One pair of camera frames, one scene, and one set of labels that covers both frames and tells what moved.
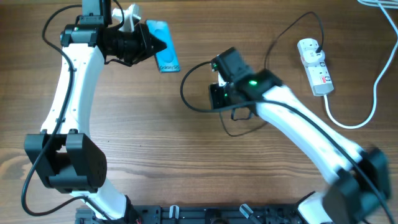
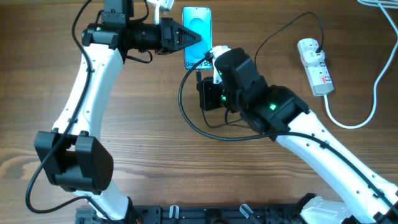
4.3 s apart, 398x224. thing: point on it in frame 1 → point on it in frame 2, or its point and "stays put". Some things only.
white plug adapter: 311,56 stays put
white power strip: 318,76 stays put
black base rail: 197,214 stays put
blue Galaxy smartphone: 166,58 → 198,18
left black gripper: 145,39 → 168,36
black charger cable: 265,66 → 198,72
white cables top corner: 381,4 stays put
